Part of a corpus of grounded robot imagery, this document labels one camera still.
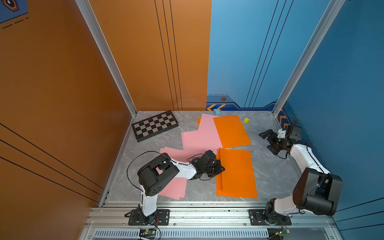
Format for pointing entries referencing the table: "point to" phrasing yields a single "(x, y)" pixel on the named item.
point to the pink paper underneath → (206, 138)
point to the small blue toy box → (217, 112)
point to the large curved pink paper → (176, 189)
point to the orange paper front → (238, 174)
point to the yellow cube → (246, 120)
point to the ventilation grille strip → (185, 233)
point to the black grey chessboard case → (155, 125)
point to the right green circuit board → (282, 232)
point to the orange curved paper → (231, 132)
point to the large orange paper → (221, 179)
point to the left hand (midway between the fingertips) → (227, 167)
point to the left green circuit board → (149, 233)
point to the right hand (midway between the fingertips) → (263, 138)
